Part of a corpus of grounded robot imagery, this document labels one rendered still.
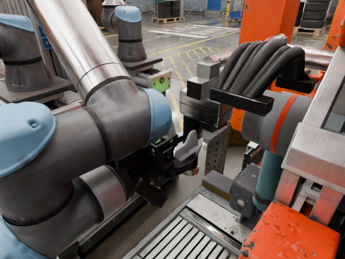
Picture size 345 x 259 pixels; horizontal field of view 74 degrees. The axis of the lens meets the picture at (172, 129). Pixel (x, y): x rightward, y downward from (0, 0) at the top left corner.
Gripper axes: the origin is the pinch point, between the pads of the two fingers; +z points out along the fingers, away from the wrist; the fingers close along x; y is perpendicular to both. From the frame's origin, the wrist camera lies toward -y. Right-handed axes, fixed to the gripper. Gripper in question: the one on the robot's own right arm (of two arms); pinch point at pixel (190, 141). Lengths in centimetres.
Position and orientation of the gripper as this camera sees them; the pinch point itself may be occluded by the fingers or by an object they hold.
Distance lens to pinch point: 49.9
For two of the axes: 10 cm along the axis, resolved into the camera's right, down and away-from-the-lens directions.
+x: -7.5, -3.4, 5.7
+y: 0.0, -8.6, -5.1
